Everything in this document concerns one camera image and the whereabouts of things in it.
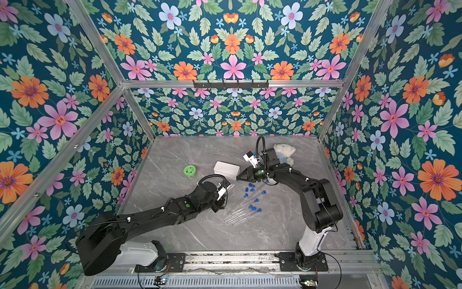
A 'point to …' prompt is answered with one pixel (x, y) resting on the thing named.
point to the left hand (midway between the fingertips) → (227, 192)
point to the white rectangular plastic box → (229, 170)
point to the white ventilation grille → (197, 282)
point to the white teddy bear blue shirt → (284, 152)
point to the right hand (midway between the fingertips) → (242, 175)
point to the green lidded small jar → (190, 171)
